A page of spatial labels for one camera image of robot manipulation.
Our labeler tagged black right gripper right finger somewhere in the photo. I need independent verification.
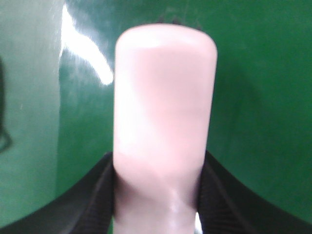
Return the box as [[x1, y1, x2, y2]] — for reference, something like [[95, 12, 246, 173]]
[[197, 152, 312, 234]]

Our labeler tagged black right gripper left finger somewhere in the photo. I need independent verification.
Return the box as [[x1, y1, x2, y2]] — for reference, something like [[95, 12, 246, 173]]
[[0, 153, 115, 234]]

